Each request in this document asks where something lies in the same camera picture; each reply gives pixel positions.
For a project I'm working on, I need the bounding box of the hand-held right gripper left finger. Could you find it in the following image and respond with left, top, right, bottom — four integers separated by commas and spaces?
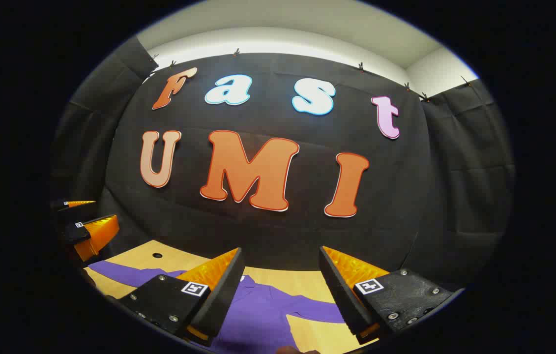
119, 247, 246, 345

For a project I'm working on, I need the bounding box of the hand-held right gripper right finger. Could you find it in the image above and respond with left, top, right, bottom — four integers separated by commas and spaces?
319, 246, 455, 345

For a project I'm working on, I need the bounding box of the purple button shirt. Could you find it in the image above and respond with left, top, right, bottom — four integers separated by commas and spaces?
87, 260, 347, 354

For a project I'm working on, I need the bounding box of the black backdrop cloth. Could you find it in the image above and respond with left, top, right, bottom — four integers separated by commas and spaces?
49, 37, 517, 295

